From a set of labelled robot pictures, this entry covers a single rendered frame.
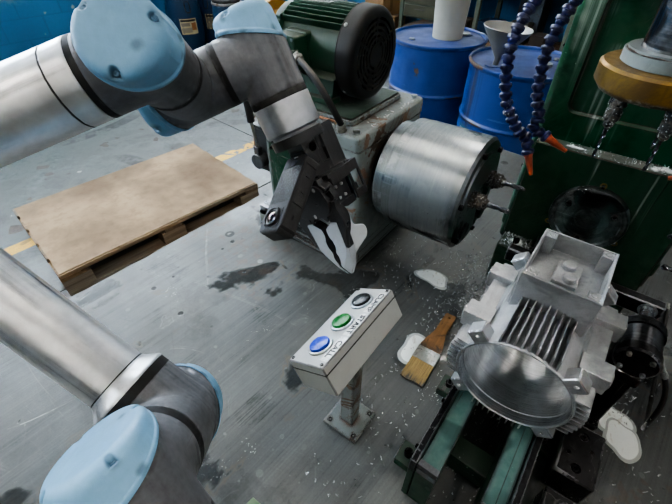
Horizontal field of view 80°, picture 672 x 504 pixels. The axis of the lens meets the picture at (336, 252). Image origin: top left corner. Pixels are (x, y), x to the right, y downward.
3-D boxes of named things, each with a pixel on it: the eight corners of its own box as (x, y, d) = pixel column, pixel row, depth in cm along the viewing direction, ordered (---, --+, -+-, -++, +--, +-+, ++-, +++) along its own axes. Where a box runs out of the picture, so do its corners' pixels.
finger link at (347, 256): (384, 255, 60) (361, 200, 56) (361, 278, 56) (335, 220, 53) (368, 255, 62) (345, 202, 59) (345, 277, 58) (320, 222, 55)
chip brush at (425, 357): (440, 311, 93) (441, 309, 92) (461, 321, 91) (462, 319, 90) (399, 376, 80) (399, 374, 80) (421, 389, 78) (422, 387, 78)
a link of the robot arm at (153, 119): (99, 60, 41) (195, 15, 41) (144, 89, 52) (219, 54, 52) (136, 131, 42) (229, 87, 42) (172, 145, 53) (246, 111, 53)
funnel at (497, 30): (486, 67, 226) (498, 16, 209) (527, 76, 214) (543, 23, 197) (464, 78, 211) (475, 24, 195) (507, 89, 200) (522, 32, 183)
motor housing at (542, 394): (482, 309, 78) (510, 234, 65) (587, 360, 69) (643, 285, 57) (436, 384, 66) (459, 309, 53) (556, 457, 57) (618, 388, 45)
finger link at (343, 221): (362, 242, 54) (336, 184, 51) (355, 248, 53) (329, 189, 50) (338, 243, 58) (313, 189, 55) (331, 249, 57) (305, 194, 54)
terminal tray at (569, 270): (529, 261, 66) (544, 227, 61) (600, 289, 61) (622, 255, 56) (504, 305, 59) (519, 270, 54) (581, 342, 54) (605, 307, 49)
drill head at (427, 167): (376, 175, 117) (383, 87, 100) (499, 220, 100) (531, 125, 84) (323, 215, 102) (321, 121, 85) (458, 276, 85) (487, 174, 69)
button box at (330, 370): (369, 311, 67) (357, 285, 65) (404, 315, 62) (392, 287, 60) (303, 386, 56) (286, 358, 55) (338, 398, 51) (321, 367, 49)
